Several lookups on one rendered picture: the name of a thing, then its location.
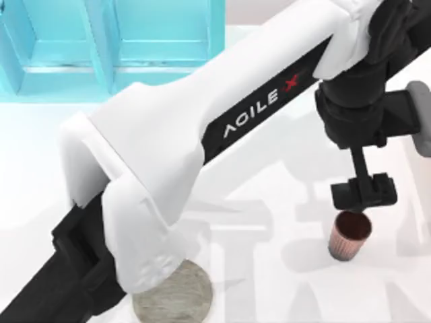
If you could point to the pale grey rounded box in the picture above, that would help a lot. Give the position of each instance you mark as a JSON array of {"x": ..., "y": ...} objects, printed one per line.
[{"x": 421, "y": 117}]

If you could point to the copper ribbed cup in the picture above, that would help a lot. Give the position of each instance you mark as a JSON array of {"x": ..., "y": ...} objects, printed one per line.
[{"x": 350, "y": 240}]

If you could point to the grey round coaster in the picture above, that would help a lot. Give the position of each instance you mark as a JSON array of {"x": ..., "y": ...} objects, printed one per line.
[{"x": 182, "y": 296}]

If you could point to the light blue rack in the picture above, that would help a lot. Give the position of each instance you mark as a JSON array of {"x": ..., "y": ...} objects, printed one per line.
[{"x": 67, "y": 50}]

